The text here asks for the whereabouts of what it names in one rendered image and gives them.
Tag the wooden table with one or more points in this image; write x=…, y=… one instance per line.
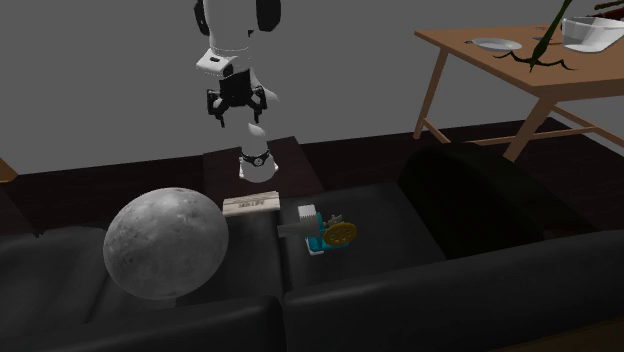
x=575, y=78

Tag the teal toy with yellow gear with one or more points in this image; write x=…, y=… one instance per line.
x=322, y=234

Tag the beige flat box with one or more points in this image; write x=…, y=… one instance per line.
x=251, y=204

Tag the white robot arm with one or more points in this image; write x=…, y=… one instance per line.
x=229, y=29

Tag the black sofa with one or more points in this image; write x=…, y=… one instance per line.
x=370, y=302

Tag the black rounded cushion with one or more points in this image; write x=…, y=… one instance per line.
x=468, y=200

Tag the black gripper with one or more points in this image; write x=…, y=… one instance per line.
x=236, y=88

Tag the grey moon-textured ball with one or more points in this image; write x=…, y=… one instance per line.
x=166, y=244

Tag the dark robot stand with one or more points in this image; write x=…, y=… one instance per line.
x=297, y=170

